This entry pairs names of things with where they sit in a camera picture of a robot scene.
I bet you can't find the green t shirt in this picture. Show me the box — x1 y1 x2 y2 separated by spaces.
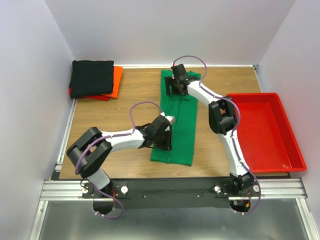
150 69 198 166

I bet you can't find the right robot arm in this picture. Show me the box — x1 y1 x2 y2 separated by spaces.
165 64 255 196

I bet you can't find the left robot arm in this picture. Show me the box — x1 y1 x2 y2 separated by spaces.
66 113 175 198

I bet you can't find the folded orange t shirt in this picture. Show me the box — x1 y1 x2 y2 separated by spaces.
106 66 123 99

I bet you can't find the folded red t shirt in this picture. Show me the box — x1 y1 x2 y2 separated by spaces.
68 87 110 101

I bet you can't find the folded black t shirt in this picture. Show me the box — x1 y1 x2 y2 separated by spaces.
69 60 114 99

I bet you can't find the red plastic bin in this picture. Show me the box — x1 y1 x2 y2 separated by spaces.
229 92 307 174

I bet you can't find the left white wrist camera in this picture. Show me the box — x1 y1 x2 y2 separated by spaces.
160 112 175 125

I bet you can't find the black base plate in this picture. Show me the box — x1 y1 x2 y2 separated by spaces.
82 177 261 214

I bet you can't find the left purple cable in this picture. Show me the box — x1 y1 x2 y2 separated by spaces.
74 100 166 219

